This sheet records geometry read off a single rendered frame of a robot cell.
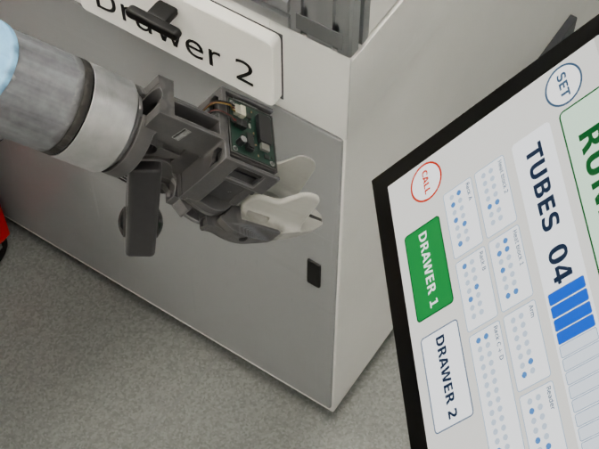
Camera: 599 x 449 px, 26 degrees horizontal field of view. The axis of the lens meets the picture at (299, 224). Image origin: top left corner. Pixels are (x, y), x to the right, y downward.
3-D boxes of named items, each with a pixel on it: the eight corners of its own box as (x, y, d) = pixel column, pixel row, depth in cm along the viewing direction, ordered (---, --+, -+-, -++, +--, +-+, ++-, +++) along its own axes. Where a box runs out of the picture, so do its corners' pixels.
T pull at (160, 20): (176, 43, 148) (176, 35, 147) (125, 16, 150) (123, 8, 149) (195, 23, 149) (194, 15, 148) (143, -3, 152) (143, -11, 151)
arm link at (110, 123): (39, 175, 95) (42, 89, 100) (93, 194, 98) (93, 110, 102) (94, 120, 91) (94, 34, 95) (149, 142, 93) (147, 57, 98)
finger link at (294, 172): (356, 194, 108) (269, 158, 102) (310, 228, 111) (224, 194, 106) (351, 165, 109) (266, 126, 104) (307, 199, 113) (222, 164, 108)
